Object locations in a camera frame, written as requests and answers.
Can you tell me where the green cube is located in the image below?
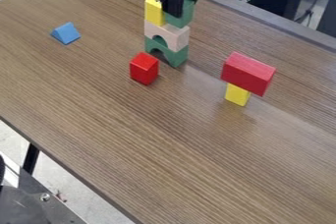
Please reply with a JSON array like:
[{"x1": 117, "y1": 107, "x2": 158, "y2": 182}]
[{"x1": 162, "y1": 0, "x2": 197, "y2": 29}]

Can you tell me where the white arch block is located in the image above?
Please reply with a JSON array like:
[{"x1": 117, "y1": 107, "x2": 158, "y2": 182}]
[{"x1": 142, "y1": 19, "x2": 193, "y2": 53}]

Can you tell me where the green arch block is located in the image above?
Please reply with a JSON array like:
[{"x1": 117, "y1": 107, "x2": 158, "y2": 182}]
[{"x1": 143, "y1": 35, "x2": 191, "y2": 69}]

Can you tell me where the red cube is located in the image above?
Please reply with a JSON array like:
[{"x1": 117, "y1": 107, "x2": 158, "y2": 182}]
[{"x1": 128, "y1": 51, "x2": 160, "y2": 86}]

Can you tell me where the tall yellow block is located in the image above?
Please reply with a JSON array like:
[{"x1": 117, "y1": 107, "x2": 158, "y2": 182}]
[{"x1": 143, "y1": 0, "x2": 168, "y2": 28}]

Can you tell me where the red rectangular block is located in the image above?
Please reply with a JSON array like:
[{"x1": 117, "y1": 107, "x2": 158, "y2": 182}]
[{"x1": 219, "y1": 50, "x2": 279, "y2": 97}]

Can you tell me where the small yellow block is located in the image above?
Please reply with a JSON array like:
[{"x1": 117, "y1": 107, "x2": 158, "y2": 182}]
[{"x1": 223, "y1": 83, "x2": 252, "y2": 107}]

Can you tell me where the blue triangular block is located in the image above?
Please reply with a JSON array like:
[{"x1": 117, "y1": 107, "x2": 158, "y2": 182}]
[{"x1": 49, "y1": 22, "x2": 84, "y2": 46}]

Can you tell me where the black table leg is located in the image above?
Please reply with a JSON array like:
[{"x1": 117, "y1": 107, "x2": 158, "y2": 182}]
[{"x1": 21, "y1": 141, "x2": 41, "y2": 176}]

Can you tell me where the black metal base plate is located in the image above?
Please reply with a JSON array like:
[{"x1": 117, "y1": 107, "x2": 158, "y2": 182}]
[{"x1": 0, "y1": 168, "x2": 89, "y2": 224}]

